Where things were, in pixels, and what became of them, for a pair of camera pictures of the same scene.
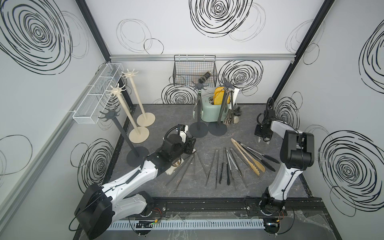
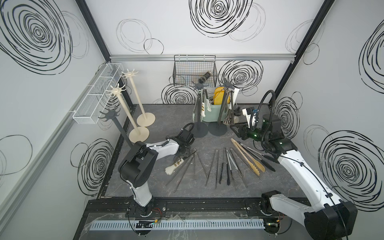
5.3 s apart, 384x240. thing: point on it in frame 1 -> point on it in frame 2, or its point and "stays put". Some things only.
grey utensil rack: [219, 128] stays put
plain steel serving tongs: [224, 104] stays put
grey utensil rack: [199, 129] stays put
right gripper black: [256, 132] -> [242, 128]
